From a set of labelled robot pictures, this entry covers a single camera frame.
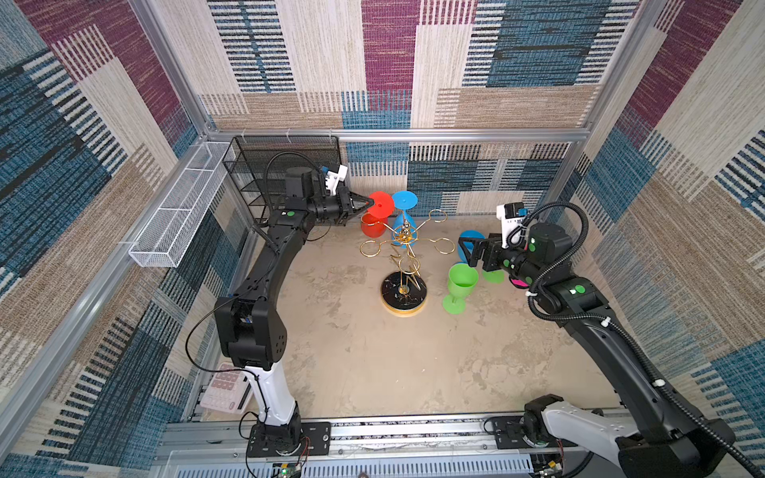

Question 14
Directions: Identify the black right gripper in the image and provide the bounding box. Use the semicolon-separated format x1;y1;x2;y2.
458;231;545;289

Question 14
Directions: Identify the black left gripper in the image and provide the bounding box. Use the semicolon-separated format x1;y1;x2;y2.
305;190;372;226

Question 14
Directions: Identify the green wine glass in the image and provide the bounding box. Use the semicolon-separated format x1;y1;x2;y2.
482;270;507;284
442;263;480;315

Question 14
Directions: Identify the red wine glass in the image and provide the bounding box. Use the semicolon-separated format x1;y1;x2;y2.
361;191;394;239

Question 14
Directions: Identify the blue wine glass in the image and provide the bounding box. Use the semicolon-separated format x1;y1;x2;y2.
456;230;485;263
392;190;418;238

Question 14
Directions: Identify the pink wine glass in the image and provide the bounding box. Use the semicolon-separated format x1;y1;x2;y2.
509;273;533;289

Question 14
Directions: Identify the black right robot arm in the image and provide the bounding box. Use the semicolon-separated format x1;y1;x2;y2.
458;201;763;477

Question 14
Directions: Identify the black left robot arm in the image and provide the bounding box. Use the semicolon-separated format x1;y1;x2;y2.
209;151;374;458

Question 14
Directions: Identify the gold wine glass rack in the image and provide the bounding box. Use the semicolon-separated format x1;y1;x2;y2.
359;209;456;317

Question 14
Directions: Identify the black mesh shelf rack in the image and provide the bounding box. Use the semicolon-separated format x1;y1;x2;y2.
222;135;341;227

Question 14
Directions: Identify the pink white calculator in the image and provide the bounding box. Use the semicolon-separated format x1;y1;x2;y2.
199;370;252;414

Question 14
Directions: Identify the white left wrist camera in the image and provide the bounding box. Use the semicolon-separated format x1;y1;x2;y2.
322;165;349;196

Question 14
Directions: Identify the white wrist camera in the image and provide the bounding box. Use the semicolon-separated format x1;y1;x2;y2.
322;165;349;196
496;202;528;249

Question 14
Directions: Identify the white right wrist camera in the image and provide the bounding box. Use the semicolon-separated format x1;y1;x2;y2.
496;202;528;249

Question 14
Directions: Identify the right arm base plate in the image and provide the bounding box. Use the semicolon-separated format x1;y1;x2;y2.
482;415;559;450

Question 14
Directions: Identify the white wire mesh basket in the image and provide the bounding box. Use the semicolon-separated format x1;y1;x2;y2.
129;141;229;268

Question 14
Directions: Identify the aluminium front rail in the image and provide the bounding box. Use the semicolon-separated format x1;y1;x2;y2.
149;412;622;477

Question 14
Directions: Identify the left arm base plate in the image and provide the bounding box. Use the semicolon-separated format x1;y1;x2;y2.
245;421;332;458

